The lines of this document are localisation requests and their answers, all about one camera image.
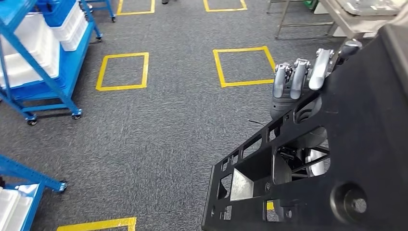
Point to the blue wheeled shelf rack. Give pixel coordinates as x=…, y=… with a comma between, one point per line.
x=75, y=63
x=109, y=9

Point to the blue plastic bin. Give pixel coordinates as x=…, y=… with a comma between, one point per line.
x=57, y=12

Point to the large white plastic bin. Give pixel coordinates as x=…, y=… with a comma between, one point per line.
x=28, y=44

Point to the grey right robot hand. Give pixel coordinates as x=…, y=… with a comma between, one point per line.
x=298, y=76

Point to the black plastic frame part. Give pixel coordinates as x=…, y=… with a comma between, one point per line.
x=366, y=127

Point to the yellow floor tape square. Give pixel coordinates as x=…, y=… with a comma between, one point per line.
x=95, y=224

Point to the stainless steel workbench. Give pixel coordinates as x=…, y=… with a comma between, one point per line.
x=350, y=25

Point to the blue metal shelf rack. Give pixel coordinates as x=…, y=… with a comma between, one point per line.
x=32, y=173

